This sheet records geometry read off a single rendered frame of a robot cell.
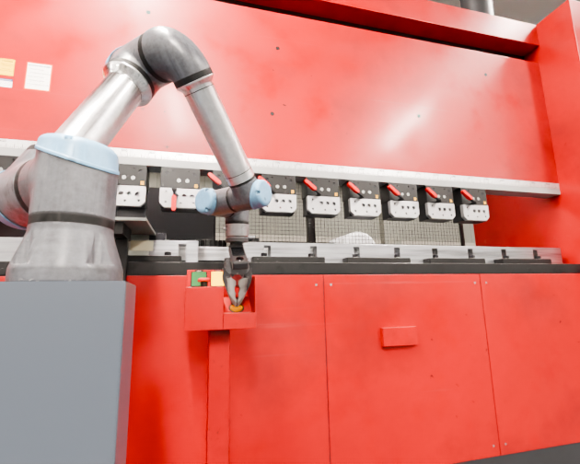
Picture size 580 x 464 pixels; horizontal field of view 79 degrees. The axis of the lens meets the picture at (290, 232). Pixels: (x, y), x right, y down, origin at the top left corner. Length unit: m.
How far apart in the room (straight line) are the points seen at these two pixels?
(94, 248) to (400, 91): 1.66
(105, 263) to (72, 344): 0.12
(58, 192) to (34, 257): 0.10
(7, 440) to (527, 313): 1.82
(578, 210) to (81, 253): 2.23
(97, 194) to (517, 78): 2.29
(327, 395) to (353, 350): 0.19
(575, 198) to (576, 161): 0.19
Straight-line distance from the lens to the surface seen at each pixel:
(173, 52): 0.90
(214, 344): 1.09
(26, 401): 0.57
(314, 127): 1.66
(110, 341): 0.54
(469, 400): 1.73
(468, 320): 1.70
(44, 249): 0.58
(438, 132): 1.98
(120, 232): 1.21
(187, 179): 1.47
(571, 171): 2.40
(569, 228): 2.37
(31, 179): 0.65
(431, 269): 1.60
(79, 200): 0.60
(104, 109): 0.86
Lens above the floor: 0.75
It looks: 10 degrees up
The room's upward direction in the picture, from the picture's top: 1 degrees counter-clockwise
